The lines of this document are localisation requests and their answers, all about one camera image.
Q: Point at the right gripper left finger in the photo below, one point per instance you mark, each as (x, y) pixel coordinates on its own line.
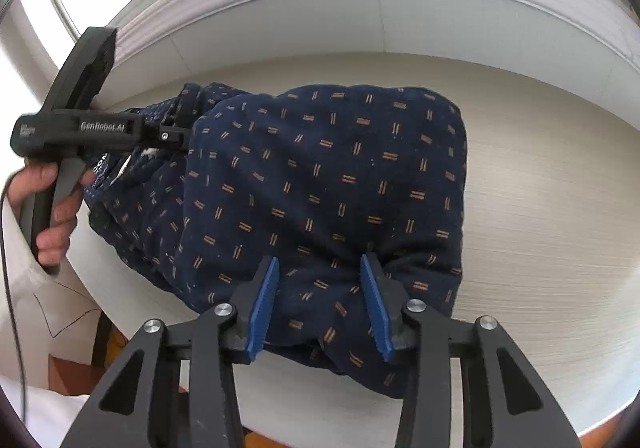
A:
(253, 303)

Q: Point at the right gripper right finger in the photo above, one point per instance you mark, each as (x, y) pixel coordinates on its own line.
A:
(385, 301)

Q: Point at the navy patterned pants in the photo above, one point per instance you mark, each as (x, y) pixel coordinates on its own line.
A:
(316, 177)

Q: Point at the person's left hand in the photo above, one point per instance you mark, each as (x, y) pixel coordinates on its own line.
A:
(45, 198)

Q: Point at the white sliding window frame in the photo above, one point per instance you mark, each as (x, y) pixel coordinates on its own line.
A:
(590, 48)

